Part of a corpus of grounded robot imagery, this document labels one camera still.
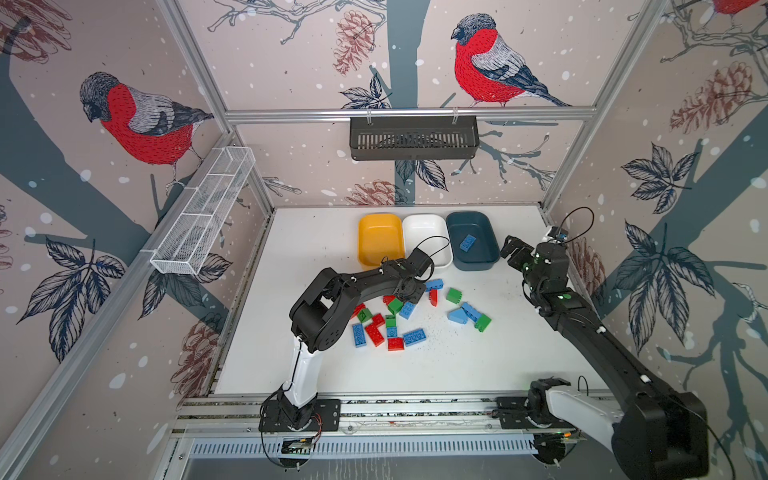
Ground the white plastic bin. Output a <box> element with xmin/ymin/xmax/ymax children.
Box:
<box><xmin>402</xmin><ymin>214</ymin><xmax>454</xmax><ymax>270</ymax></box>

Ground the yellow plastic bin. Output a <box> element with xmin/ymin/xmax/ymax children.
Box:
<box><xmin>358</xmin><ymin>213</ymin><xmax>405</xmax><ymax>268</ymax></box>

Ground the teal plastic bin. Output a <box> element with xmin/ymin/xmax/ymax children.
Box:
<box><xmin>446</xmin><ymin>211</ymin><xmax>500</xmax><ymax>271</ymax></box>

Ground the light blue lego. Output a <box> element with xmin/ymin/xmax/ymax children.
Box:
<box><xmin>447</xmin><ymin>308</ymin><xmax>470</xmax><ymax>325</ymax></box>

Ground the blue long lego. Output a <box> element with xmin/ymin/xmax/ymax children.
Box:
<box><xmin>460</xmin><ymin>234</ymin><xmax>476</xmax><ymax>252</ymax></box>

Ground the blue lego diagonal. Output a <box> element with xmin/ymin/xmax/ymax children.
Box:
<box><xmin>461</xmin><ymin>302</ymin><xmax>482</xmax><ymax>322</ymax></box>

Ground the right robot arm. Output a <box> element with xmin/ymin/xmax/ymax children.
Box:
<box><xmin>500</xmin><ymin>236</ymin><xmax>709</xmax><ymax>479</ymax></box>

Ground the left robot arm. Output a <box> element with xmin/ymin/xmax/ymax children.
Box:
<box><xmin>258</xmin><ymin>248</ymin><xmax>435</xmax><ymax>433</ymax></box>

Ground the green square lego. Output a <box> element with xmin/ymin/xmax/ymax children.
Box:
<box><xmin>446</xmin><ymin>288</ymin><xmax>463</xmax><ymax>305</ymax></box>

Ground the blue lego bottom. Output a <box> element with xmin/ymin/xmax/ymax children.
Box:
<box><xmin>402</xmin><ymin>328</ymin><xmax>427</xmax><ymax>347</ymax></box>

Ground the red lego bottom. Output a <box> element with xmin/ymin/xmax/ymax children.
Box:
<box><xmin>387</xmin><ymin>337</ymin><xmax>405</xmax><ymax>352</ymax></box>

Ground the red lego lower diagonal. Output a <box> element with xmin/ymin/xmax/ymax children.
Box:
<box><xmin>364</xmin><ymin>324</ymin><xmax>385</xmax><ymax>347</ymax></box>

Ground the red lego left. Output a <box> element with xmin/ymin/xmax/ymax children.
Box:
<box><xmin>352</xmin><ymin>303</ymin><xmax>366</xmax><ymax>318</ymax></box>

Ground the black hanging wire basket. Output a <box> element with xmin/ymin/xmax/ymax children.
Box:
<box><xmin>349</xmin><ymin>116</ymin><xmax>480</xmax><ymax>161</ymax></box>

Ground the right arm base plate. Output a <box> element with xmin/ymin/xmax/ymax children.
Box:
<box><xmin>491</xmin><ymin>396</ymin><xmax>576</xmax><ymax>431</ymax></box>

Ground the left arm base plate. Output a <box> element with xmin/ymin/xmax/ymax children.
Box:
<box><xmin>258</xmin><ymin>397</ymin><xmax>341</xmax><ymax>433</ymax></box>

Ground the white wire mesh basket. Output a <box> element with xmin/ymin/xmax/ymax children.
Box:
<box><xmin>150</xmin><ymin>146</ymin><xmax>255</xmax><ymax>275</ymax></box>

